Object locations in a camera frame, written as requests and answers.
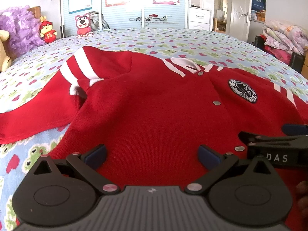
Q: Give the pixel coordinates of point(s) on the red varsity jacket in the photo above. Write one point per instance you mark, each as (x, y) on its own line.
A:
(152, 115)

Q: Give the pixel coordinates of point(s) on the frog and heart bedspread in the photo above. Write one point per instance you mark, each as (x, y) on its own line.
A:
(30, 72)

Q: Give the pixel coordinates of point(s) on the operator right hand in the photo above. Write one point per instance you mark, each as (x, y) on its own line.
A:
(302, 190)

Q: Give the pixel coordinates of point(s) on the purple fluffy cushion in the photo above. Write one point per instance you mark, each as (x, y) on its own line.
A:
(23, 29)

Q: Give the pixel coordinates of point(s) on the white drawer cabinet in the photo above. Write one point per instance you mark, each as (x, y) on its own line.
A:
(199, 18)

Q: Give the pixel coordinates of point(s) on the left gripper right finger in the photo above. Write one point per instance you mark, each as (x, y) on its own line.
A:
(243, 192)

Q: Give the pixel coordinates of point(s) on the yellow bear plush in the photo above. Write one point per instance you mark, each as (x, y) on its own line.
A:
(5, 60)

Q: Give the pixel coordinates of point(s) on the white door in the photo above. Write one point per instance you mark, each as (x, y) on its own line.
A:
(239, 18)

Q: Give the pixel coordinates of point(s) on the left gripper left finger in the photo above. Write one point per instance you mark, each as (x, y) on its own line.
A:
(60, 192)

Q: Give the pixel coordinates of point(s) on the pile of folded quilts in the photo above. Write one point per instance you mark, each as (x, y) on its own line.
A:
(285, 36)

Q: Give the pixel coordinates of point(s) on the black armchair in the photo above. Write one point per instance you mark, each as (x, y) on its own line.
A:
(294, 60)

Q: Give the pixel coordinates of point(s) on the pink strawberry bear plush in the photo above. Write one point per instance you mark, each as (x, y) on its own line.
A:
(83, 25)

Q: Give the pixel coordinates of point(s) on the red dressed doll plush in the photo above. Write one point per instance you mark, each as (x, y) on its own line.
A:
(47, 33)

